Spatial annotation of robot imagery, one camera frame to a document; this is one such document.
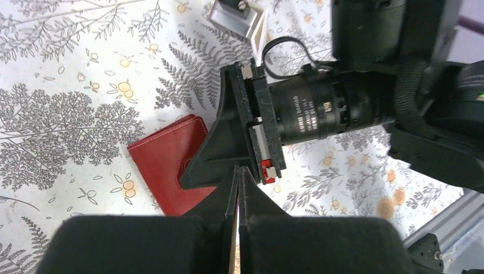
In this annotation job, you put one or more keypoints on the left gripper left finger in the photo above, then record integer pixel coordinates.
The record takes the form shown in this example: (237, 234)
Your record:
(200, 241)

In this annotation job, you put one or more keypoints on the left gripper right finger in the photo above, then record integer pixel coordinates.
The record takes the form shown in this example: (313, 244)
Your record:
(272, 241)

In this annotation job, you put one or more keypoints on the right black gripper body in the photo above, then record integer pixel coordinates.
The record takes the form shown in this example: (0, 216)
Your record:
(311, 106)

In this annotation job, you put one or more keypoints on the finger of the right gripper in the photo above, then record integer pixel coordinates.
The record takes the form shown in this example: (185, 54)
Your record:
(228, 142)

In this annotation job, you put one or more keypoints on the red card holder wallet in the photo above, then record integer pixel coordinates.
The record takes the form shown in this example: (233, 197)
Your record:
(163, 156)

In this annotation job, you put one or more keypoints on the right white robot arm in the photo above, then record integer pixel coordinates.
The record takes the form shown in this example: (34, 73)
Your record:
(389, 68)

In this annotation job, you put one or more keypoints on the floral table mat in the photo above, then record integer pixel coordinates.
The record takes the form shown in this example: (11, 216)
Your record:
(81, 80)

